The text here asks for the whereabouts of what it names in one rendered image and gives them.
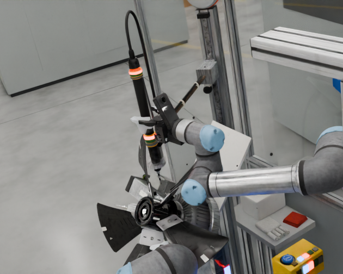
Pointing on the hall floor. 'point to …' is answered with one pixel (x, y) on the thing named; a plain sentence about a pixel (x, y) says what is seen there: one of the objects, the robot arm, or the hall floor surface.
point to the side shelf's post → (270, 257)
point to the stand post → (231, 250)
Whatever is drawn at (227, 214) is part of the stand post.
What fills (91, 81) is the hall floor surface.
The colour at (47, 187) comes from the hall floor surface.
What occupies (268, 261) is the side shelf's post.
